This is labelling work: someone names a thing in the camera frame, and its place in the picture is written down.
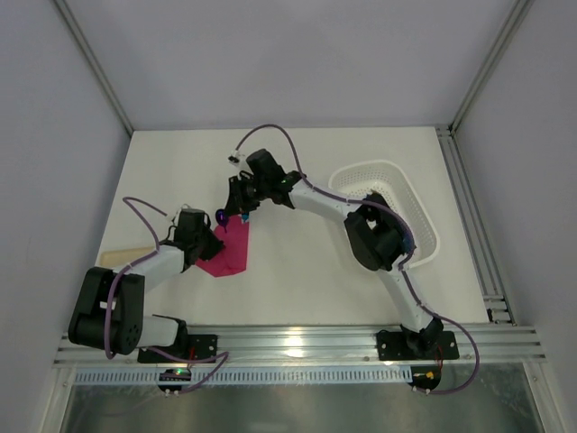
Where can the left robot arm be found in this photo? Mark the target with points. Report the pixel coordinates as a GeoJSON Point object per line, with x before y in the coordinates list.
{"type": "Point", "coordinates": [109, 312]}

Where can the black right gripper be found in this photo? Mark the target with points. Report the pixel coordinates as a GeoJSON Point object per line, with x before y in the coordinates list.
{"type": "Point", "coordinates": [239, 197]}

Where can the purple metal spoon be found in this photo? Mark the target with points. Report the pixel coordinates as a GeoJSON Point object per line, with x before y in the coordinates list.
{"type": "Point", "coordinates": [222, 219]}

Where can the pink paper napkin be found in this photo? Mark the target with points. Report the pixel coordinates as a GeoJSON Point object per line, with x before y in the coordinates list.
{"type": "Point", "coordinates": [233, 258]}

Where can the white perforated plastic basket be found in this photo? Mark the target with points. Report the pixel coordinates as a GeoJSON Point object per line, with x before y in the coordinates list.
{"type": "Point", "coordinates": [387, 178]}

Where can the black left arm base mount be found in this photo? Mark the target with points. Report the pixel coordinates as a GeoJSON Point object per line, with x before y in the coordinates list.
{"type": "Point", "coordinates": [189, 347]}

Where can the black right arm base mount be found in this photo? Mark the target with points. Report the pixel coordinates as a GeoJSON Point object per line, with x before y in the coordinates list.
{"type": "Point", "coordinates": [403, 346]}

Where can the blue packet in basket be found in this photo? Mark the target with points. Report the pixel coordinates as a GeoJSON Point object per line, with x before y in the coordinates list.
{"type": "Point", "coordinates": [383, 205]}

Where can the slotted cable duct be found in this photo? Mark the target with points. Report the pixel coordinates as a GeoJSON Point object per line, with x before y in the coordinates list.
{"type": "Point", "coordinates": [228, 375]}

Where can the aluminium frame rail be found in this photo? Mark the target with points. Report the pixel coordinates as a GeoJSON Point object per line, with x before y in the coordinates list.
{"type": "Point", "coordinates": [286, 345]}

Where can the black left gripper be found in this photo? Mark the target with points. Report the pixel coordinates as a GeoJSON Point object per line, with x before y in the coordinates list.
{"type": "Point", "coordinates": [209, 246]}

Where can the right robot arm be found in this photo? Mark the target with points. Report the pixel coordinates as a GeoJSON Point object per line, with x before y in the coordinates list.
{"type": "Point", "coordinates": [379, 239]}

